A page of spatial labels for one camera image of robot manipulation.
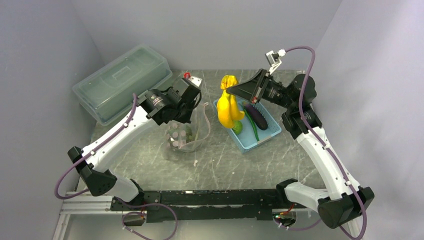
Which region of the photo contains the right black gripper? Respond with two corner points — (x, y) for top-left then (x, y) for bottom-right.
(226, 68), (296, 110)

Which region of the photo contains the clear zip top bag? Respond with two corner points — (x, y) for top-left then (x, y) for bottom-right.
(164, 102), (211, 153)

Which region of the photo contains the green netted melon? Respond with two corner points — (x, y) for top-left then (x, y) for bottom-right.
(184, 126), (194, 143)

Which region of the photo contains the yellow banana bunch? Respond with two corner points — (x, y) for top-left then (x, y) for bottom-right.
(216, 75), (245, 129)

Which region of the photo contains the light blue plastic basket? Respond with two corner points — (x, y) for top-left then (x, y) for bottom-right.
(221, 102), (282, 154)

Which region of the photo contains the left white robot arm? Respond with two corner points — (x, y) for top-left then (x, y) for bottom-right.
(68, 87), (202, 210)

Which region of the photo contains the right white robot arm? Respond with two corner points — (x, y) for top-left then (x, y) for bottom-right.
(226, 69), (375, 229)

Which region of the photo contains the dark purple eggplant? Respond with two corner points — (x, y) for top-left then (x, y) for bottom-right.
(242, 102), (268, 130)

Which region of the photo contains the green chili pepper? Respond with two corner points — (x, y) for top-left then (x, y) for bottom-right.
(243, 107), (260, 142)

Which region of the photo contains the small green lime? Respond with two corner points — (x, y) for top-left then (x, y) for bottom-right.
(232, 120), (243, 136)

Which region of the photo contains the clear green storage box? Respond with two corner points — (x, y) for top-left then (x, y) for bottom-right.
(72, 44), (172, 126)

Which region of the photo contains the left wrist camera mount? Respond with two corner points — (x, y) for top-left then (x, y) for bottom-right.
(167, 72), (202, 110)

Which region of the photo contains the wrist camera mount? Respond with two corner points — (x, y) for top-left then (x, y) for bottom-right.
(265, 49), (286, 75)
(167, 72), (202, 110)

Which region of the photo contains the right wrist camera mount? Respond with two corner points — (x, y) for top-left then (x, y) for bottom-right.
(265, 49), (286, 75)

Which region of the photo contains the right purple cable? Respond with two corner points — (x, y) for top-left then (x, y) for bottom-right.
(272, 46), (368, 240)

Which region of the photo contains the purple cable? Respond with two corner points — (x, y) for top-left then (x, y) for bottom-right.
(54, 93), (138, 200)
(272, 46), (368, 240)

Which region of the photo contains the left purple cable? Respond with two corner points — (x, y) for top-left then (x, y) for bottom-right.
(54, 93), (138, 200)

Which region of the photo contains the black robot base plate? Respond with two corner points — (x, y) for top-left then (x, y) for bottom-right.
(110, 188), (305, 223)

